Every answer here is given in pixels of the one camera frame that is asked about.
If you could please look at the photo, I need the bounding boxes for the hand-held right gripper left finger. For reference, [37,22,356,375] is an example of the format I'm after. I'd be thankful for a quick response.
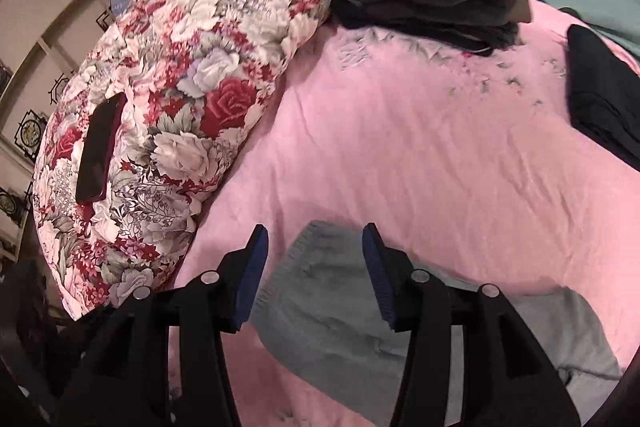
[55,224,269,427]

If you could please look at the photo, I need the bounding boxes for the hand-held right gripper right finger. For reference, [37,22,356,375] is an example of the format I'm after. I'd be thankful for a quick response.
[362,222,583,427]

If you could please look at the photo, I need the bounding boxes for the grey pants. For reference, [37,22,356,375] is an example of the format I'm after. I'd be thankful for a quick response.
[248,220,624,427]

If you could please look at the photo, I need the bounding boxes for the pink floral bedsheet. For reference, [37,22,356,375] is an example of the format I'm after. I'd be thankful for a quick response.
[167,0,640,427]

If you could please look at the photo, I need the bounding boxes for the red and white floral quilt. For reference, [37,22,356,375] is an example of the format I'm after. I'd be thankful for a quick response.
[31,0,364,322]

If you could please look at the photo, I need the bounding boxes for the folded black garment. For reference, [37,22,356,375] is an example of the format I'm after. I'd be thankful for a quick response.
[566,24,640,174]

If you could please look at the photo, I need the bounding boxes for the cream panelled wooden furniture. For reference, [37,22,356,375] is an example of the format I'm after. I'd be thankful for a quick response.
[0,0,131,258]

